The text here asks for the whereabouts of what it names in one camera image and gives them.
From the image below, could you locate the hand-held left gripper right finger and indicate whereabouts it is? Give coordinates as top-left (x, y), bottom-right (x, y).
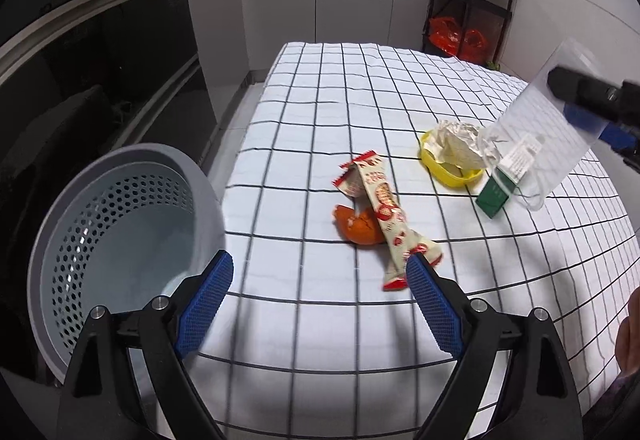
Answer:
top-left (405, 254), bottom-right (586, 440)

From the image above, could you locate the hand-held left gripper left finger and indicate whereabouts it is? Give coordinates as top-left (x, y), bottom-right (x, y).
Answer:
top-left (55, 250), bottom-right (235, 440)

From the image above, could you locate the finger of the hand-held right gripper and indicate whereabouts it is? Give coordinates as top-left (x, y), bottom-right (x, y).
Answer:
top-left (546, 66), bottom-right (640, 121)
top-left (562, 102), bottom-right (640, 155)

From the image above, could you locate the clear plastic jar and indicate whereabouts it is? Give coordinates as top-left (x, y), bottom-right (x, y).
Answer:
top-left (477, 38), bottom-right (613, 211)

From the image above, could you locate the orange peel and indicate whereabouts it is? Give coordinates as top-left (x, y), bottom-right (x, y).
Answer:
top-left (332, 205), bottom-right (382, 245)

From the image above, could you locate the grey perforated plastic basket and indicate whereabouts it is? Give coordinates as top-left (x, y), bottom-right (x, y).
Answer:
top-left (27, 144), bottom-right (224, 373)

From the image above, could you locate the red and cream snack wrapper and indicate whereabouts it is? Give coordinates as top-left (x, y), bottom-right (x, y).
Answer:
top-left (331, 150), bottom-right (445, 291)

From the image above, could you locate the white paper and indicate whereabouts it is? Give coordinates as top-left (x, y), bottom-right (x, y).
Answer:
top-left (431, 120), bottom-right (501, 171)

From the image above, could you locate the yellow bowl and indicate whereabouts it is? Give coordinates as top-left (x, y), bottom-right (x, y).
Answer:
top-left (419, 130), bottom-right (485, 188)

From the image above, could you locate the person's right forearm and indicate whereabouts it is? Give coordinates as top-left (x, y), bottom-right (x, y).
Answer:
top-left (615, 287), bottom-right (640, 376)

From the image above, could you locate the red plastic bag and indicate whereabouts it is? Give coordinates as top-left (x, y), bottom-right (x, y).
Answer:
top-left (429, 17), bottom-right (463, 56)
top-left (460, 28), bottom-right (487, 64)

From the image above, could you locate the white black-checked tablecloth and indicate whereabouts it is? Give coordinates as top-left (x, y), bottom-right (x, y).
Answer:
top-left (131, 40), bottom-right (640, 440)

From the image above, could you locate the black built-in oven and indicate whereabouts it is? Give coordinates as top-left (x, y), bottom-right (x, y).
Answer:
top-left (0, 0), bottom-right (217, 221)

